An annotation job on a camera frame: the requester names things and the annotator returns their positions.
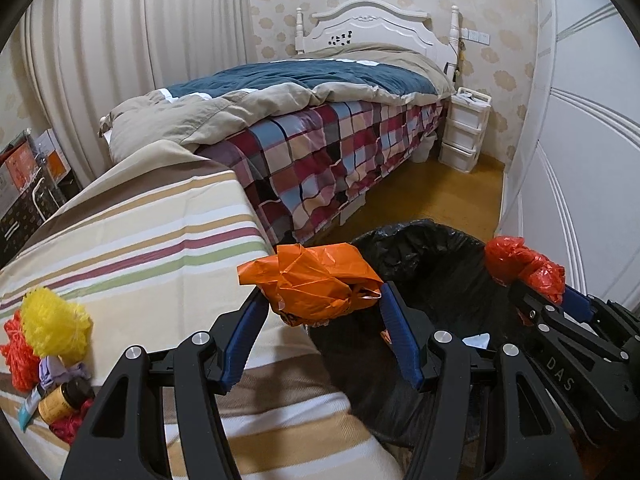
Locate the beige striped curtain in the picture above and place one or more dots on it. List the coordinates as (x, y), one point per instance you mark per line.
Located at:
(140, 60)

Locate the white plastic drawer unit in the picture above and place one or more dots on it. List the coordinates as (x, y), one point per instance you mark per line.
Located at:
(462, 130)

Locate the red plastic bag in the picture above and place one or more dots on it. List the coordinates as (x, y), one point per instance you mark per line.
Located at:
(505, 260)

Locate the teal packet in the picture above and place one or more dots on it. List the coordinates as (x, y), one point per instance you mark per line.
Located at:
(27, 412)

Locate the blue and beige quilt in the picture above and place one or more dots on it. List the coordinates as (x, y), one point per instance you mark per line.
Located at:
(300, 75)

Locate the dark red mesh net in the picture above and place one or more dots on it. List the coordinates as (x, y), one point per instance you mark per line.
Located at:
(65, 427)

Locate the yellow mesh net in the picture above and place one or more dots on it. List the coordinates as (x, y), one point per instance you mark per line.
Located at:
(55, 322)

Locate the lilac glove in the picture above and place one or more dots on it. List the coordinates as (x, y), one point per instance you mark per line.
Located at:
(60, 370)

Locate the orange mesh net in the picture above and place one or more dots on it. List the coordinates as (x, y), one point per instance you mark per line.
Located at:
(20, 360)

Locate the white wardrobe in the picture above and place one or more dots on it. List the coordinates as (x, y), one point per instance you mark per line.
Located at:
(590, 135)

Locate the bin with black bag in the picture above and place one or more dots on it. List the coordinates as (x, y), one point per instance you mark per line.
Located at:
(440, 280)

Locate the brown patterned box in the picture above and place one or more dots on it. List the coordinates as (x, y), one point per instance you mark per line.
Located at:
(30, 220)

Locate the orange plastic bag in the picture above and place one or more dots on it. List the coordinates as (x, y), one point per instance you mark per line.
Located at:
(310, 280)

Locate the white and orange cardboard box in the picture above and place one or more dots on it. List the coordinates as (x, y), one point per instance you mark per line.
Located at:
(52, 155)

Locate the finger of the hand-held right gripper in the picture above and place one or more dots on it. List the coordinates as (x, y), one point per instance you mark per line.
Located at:
(530, 305)
(580, 302)

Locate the dark hanging item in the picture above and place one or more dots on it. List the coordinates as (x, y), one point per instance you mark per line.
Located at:
(456, 62)

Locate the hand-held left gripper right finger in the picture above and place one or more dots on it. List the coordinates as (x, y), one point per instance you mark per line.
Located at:
(402, 330)

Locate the plaid bed sheet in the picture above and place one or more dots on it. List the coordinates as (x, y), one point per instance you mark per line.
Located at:
(325, 150)

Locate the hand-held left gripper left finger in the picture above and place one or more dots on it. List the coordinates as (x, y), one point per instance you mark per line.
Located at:
(240, 340)

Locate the white wall switch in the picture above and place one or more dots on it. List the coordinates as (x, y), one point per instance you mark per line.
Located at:
(476, 37)

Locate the brown bottle with yellow label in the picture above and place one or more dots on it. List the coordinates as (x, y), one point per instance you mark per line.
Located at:
(62, 402)

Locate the striped tablecloth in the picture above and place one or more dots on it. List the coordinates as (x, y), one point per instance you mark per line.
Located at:
(150, 240)

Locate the red and white cardboard box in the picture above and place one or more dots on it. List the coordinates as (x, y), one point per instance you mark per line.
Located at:
(17, 170)

